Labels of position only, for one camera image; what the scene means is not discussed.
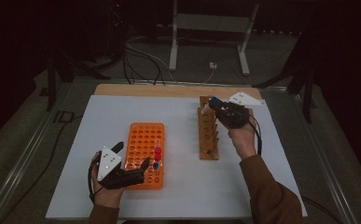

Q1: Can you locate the black tripod stand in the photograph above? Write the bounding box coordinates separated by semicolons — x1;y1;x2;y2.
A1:
45;46;111;113
252;31;318;124

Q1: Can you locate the person's left hand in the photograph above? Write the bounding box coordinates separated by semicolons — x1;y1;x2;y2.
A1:
89;151;126;209

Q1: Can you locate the right hand-held gripper cable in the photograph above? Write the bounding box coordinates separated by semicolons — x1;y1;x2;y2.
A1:
247;114;263;157

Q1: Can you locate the person's right hand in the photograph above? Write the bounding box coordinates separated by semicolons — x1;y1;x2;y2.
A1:
227;119;259;161

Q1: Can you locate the grey metal stand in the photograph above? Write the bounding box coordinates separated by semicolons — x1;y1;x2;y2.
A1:
168;0;260;77

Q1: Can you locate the metal floor rail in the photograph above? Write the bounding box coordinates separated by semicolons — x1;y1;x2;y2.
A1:
292;92;361;224
0;83;74;224

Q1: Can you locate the long black floor cable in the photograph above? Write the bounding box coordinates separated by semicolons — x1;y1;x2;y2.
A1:
0;115;84;224

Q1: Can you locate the left hand-held gripper cable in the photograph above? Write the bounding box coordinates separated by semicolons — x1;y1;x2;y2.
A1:
87;153;104;203

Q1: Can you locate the hand-held gripper cable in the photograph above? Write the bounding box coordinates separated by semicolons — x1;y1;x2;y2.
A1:
247;114;263;157
87;153;104;203

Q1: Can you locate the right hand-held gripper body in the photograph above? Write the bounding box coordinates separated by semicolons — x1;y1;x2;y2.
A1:
215;91;266;131

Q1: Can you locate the white table sheet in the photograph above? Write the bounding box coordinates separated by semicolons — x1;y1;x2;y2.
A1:
45;93;309;220

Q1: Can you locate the grey floor cable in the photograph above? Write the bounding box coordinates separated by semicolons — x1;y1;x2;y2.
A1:
124;41;176;82

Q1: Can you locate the white socket cable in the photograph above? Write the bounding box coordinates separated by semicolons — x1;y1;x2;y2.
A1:
201;68;215;85

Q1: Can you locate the orange plastic test tube rack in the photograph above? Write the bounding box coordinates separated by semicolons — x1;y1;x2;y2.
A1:
124;121;166;190

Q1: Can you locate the dark equipment stand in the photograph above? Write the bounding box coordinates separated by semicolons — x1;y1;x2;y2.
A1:
104;0;132;63

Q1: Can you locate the wooden test tube rack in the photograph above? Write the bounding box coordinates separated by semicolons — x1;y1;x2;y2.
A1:
197;95;220;161

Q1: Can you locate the black floor cable bundle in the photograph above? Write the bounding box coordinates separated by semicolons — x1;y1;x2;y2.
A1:
121;40;167;87

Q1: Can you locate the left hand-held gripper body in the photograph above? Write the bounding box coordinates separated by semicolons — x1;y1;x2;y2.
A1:
96;146;146;191

